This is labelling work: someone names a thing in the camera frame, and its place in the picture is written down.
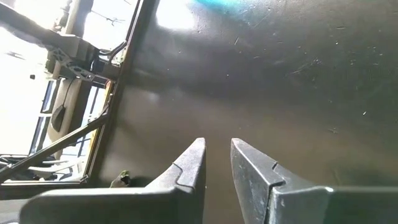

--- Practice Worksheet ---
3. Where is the black desk foot bar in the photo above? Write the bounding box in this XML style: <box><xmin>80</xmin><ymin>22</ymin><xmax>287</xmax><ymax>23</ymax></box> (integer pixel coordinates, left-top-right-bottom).
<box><xmin>0</xmin><ymin>2</ymin><xmax>78</xmax><ymax>47</ymax></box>

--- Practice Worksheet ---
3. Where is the black diagonal frame strut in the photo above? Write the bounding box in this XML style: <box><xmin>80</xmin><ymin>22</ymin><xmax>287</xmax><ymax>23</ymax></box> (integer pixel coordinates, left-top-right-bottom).
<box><xmin>0</xmin><ymin>112</ymin><xmax>110</xmax><ymax>184</ymax></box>

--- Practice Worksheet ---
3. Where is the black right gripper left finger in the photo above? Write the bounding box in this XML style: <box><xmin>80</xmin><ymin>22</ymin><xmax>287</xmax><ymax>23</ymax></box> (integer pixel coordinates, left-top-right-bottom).
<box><xmin>19</xmin><ymin>138</ymin><xmax>207</xmax><ymax>224</ymax></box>

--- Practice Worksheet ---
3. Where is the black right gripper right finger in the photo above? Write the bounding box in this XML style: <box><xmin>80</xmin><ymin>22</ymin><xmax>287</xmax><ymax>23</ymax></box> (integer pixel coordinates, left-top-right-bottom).
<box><xmin>230</xmin><ymin>138</ymin><xmax>398</xmax><ymax>224</ymax></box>

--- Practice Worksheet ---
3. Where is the black artificial tulip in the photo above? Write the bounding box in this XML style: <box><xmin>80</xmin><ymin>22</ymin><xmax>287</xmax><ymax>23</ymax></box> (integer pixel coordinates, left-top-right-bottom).
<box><xmin>109</xmin><ymin>169</ymin><xmax>132</xmax><ymax>189</ymax></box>

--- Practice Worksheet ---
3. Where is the black table frame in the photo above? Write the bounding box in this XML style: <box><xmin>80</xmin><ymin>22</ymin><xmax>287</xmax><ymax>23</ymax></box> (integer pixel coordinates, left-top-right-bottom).
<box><xmin>0</xmin><ymin>0</ymin><xmax>160</xmax><ymax>200</ymax></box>

